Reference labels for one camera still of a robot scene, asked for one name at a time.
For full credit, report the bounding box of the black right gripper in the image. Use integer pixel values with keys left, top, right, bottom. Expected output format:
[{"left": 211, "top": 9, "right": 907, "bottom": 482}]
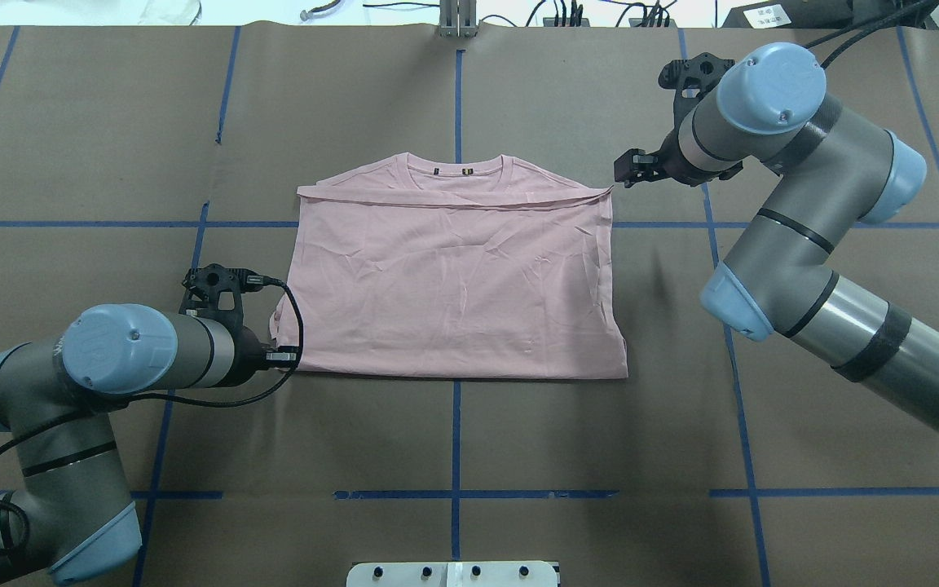
[{"left": 614, "top": 148, "right": 744, "bottom": 187}]

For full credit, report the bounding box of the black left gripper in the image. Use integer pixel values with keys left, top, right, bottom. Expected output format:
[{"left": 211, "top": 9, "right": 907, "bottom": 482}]
[{"left": 232, "top": 327, "right": 301, "bottom": 386}]

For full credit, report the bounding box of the pink Snoopy t-shirt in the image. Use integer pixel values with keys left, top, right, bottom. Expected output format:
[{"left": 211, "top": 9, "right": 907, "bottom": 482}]
[{"left": 269, "top": 153, "right": 628, "bottom": 380}]

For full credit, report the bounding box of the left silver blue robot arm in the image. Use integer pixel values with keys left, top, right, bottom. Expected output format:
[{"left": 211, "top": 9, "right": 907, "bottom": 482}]
[{"left": 0, "top": 304, "right": 302, "bottom": 586}]

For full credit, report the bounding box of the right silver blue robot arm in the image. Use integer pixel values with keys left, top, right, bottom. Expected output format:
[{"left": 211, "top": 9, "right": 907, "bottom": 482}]
[{"left": 614, "top": 42, "right": 939, "bottom": 432}]

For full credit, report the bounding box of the black box with label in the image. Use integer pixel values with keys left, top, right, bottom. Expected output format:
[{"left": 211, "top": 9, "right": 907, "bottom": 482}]
[{"left": 719, "top": 1, "right": 854, "bottom": 29}]

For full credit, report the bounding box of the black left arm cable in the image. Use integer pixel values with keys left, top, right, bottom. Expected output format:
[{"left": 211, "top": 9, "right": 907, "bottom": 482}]
[{"left": 0, "top": 273, "right": 305, "bottom": 557}]

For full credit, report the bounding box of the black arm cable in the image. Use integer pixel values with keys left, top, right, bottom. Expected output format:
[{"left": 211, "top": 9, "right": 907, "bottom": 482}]
[
  {"left": 804, "top": 0, "right": 939, "bottom": 68},
  {"left": 0, "top": 273, "right": 305, "bottom": 557}
]

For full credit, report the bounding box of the aluminium frame post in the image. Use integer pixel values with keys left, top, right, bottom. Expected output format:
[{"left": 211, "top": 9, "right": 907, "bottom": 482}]
[{"left": 437, "top": 0, "right": 479, "bottom": 38}]

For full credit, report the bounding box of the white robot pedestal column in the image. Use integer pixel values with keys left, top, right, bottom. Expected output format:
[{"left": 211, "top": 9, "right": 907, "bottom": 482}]
[{"left": 346, "top": 560, "right": 562, "bottom": 586}]

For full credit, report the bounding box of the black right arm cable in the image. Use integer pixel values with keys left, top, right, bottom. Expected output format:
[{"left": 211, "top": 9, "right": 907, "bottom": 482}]
[{"left": 804, "top": 0, "right": 939, "bottom": 68}]

